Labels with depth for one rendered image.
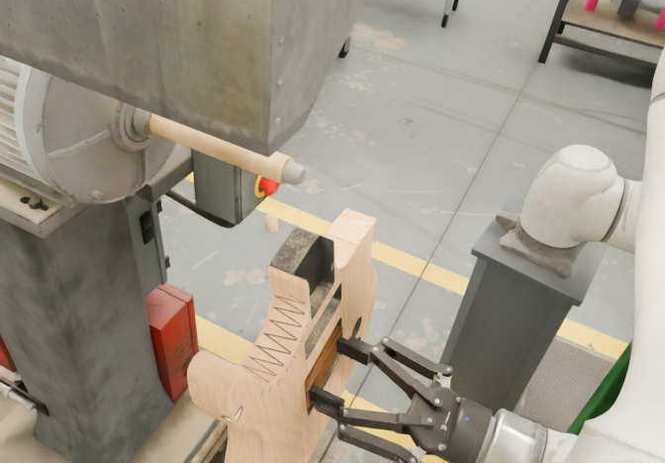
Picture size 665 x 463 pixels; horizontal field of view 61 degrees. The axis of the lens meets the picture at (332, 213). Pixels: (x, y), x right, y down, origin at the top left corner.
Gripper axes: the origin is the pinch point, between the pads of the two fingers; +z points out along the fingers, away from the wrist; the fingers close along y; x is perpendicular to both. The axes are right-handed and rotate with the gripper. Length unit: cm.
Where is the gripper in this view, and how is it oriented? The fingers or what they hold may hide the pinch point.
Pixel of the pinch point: (328, 368)
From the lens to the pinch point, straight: 73.8
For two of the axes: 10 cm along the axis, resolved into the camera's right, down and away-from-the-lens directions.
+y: 4.5, -6.5, 6.1
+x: 0.1, -6.7, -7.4
